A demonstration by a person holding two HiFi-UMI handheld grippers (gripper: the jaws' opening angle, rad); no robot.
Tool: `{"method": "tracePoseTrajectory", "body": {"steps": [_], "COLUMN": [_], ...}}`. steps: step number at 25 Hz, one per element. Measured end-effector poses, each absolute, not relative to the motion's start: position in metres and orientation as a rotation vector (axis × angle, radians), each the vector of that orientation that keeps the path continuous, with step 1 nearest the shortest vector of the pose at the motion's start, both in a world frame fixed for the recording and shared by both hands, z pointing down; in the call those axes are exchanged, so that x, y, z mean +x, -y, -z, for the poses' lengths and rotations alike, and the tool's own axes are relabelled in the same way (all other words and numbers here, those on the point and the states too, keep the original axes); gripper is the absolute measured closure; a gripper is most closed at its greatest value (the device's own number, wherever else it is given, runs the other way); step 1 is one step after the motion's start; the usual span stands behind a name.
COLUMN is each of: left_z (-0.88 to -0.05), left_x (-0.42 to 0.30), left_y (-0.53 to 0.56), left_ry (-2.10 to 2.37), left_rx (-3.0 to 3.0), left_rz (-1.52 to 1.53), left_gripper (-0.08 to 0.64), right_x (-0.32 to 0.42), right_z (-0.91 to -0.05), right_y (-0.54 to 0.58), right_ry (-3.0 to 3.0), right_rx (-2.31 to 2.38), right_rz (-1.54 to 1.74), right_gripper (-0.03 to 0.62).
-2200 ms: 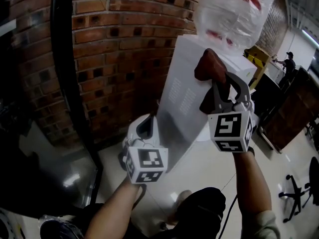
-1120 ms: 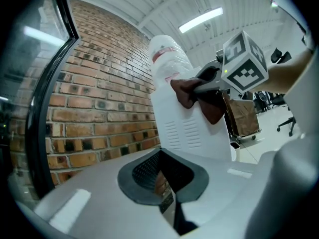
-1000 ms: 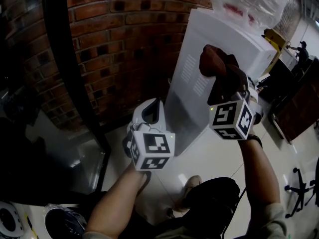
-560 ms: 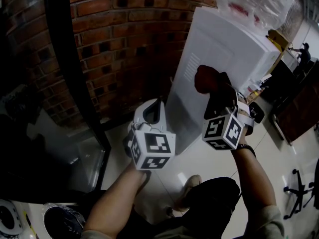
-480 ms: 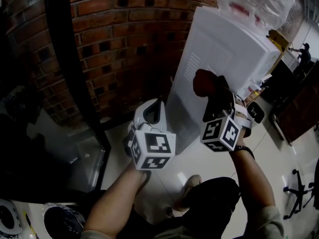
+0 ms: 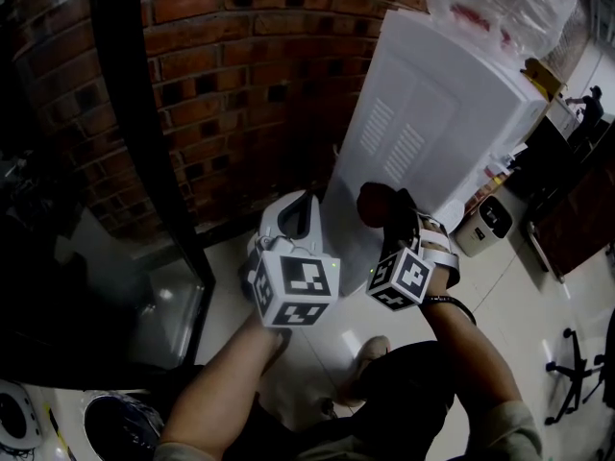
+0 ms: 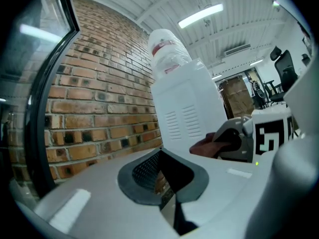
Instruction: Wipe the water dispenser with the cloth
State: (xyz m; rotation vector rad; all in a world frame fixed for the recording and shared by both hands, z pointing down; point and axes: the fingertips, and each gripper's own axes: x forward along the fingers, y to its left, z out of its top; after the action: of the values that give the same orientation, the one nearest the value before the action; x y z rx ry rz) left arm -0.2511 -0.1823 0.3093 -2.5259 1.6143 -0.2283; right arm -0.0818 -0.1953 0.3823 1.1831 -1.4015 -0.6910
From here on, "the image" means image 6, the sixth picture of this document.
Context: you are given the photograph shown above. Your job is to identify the person's right shoe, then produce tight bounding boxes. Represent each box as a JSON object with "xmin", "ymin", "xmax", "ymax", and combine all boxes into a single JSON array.
[{"xmin": 343, "ymin": 335, "xmax": 391, "ymax": 405}]

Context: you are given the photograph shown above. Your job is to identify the person's left forearm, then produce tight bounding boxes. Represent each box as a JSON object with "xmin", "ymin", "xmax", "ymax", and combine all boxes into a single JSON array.
[{"xmin": 160, "ymin": 312, "xmax": 285, "ymax": 450}]

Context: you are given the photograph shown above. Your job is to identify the steel trash can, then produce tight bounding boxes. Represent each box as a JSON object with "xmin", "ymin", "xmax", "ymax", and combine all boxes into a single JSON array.
[{"xmin": 82, "ymin": 390, "xmax": 165, "ymax": 461}]

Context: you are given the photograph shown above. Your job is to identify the white water dispenser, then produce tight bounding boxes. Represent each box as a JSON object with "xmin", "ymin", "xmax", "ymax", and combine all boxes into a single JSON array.
[{"xmin": 316, "ymin": 10, "xmax": 550, "ymax": 298}]

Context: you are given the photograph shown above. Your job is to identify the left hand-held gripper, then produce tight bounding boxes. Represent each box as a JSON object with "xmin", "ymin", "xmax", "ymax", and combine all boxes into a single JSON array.
[{"xmin": 241, "ymin": 189, "xmax": 342, "ymax": 329}]

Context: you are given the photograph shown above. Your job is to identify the black cabinet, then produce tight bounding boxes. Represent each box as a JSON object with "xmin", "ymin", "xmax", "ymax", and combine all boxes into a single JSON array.
[{"xmin": 499, "ymin": 108, "xmax": 602, "ymax": 201}]

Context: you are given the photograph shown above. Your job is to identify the plastic-wrapped water bottle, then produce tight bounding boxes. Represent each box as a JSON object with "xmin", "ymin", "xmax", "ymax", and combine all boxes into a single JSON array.
[{"xmin": 420, "ymin": 0, "xmax": 590, "ymax": 61}]

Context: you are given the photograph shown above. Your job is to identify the black framed glass door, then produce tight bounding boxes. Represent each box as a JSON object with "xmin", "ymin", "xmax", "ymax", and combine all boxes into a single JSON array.
[{"xmin": 0, "ymin": 0, "xmax": 217, "ymax": 391}]

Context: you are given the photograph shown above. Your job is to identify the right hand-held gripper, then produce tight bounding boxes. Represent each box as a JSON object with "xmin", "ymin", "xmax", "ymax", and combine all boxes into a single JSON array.
[{"xmin": 366, "ymin": 210, "xmax": 461, "ymax": 313}]

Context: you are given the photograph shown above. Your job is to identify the person's black shorts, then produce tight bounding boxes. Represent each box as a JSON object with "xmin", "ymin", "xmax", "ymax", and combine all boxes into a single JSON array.
[{"xmin": 230, "ymin": 341, "xmax": 460, "ymax": 461}]

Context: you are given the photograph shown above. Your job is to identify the person's grey shirt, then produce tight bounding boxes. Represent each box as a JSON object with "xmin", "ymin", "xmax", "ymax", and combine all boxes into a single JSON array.
[{"xmin": 153, "ymin": 399, "xmax": 544, "ymax": 461}]

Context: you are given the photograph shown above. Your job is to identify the black office chair base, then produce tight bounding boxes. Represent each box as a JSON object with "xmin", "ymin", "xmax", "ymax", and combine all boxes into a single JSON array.
[{"xmin": 545, "ymin": 328, "xmax": 612, "ymax": 426}]

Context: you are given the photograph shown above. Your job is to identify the white round device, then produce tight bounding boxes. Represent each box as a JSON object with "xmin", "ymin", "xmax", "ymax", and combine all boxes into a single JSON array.
[{"xmin": 0, "ymin": 380, "xmax": 43, "ymax": 451}]

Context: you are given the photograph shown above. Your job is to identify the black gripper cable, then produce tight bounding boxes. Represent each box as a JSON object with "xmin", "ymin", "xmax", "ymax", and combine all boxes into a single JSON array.
[
  {"xmin": 268, "ymin": 327, "xmax": 293, "ymax": 354},
  {"xmin": 425, "ymin": 294, "xmax": 478, "ymax": 327}
]

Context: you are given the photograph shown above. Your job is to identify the small white appliance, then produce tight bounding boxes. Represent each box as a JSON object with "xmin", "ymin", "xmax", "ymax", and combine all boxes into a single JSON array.
[{"xmin": 454, "ymin": 194, "xmax": 514, "ymax": 258}]

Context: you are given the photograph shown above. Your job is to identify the person's right forearm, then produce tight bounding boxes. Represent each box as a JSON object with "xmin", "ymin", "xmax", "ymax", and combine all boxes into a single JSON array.
[{"xmin": 416, "ymin": 279, "xmax": 526, "ymax": 425}]

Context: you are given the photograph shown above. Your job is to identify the cardboard box with striped tape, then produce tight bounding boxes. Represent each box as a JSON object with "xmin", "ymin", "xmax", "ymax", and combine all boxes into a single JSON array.
[{"xmin": 521, "ymin": 57, "xmax": 568, "ymax": 104}]

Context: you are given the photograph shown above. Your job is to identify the brown chair with metal frame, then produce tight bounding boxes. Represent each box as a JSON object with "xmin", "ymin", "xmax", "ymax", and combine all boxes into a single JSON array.
[{"xmin": 526, "ymin": 158, "xmax": 615, "ymax": 285}]

